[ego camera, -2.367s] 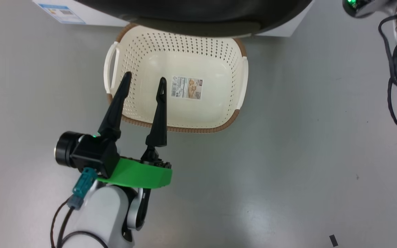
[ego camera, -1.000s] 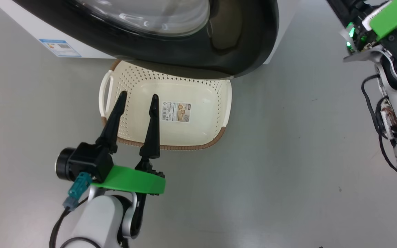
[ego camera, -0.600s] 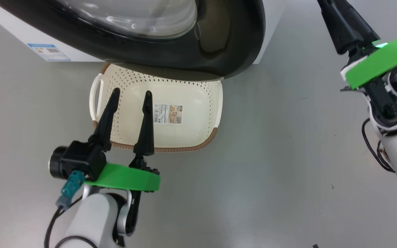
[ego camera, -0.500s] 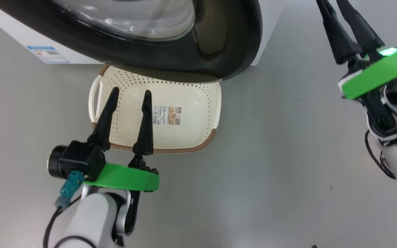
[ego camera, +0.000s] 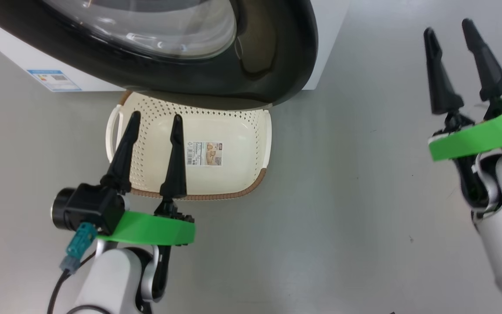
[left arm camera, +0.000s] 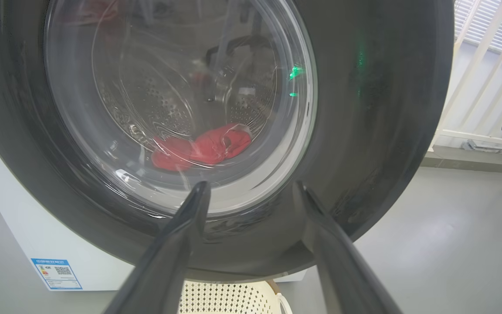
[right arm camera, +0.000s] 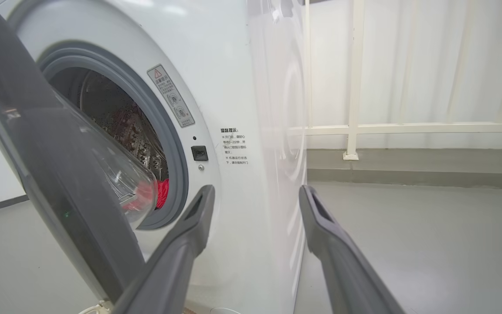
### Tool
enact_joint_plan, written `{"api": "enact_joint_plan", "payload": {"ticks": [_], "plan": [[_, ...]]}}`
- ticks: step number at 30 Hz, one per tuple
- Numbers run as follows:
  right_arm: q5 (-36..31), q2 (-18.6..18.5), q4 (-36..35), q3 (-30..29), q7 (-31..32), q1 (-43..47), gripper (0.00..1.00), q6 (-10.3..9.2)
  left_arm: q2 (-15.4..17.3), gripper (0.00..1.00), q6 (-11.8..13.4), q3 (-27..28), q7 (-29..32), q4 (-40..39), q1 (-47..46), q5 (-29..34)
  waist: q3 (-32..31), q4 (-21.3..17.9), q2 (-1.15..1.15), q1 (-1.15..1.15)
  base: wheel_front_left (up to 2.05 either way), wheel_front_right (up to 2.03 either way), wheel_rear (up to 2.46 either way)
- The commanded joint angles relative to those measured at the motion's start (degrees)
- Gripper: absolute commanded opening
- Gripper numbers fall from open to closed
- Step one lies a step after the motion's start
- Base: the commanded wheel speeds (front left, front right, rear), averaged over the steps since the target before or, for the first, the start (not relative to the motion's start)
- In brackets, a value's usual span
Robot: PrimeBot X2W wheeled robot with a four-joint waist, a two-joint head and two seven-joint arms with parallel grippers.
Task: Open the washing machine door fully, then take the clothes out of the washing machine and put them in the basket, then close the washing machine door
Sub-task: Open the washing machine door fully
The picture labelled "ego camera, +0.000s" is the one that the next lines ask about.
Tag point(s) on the black round glass door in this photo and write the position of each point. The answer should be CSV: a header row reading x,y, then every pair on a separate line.
x,y
277,52

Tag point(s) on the cream basket brown rim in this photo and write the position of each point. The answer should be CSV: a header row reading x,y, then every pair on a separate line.
x,y
233,174

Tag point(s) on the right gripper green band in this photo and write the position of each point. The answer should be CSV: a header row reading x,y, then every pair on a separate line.
x,y
477,137

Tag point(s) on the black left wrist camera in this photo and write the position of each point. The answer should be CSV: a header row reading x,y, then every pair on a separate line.
x,y
89,205

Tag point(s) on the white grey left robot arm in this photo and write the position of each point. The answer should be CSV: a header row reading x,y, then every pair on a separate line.
x,y
107,279

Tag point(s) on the blue energy label sticker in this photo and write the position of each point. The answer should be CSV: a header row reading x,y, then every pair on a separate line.
x,y
55,80

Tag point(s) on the basket product label sticker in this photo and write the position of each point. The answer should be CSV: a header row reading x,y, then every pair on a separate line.
x,y
205,153

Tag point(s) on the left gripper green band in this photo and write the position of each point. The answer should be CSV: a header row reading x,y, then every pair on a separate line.
x,y
155,229

